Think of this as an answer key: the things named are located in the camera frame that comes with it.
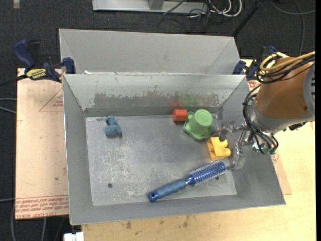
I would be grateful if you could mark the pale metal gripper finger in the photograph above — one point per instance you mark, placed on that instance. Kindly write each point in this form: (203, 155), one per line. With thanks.
(230, 129)
(238, 159)

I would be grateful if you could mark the yellow toy block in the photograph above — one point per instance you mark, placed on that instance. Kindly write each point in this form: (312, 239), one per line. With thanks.
(217, 148)

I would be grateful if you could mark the green plastic cup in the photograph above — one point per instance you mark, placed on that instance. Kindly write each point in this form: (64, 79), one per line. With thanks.
(200, 124)

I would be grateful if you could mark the red block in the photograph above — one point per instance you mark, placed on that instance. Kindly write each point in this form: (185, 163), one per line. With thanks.
(179, 115)

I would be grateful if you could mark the blue round hairbrush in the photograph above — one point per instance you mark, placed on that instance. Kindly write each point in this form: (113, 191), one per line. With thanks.
(185, 181)

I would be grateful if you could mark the grey metal bin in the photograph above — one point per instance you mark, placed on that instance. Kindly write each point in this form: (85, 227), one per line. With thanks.
(150, 147)

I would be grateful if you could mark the blue toy animal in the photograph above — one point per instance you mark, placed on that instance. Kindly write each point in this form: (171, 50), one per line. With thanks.
(112, 129)

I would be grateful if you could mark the brown cardboard board red print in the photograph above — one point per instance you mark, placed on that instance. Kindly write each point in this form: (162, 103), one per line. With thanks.
(40, 144)

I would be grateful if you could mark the black cylinder on white bracket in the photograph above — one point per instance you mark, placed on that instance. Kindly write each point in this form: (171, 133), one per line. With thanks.
(296, 127)

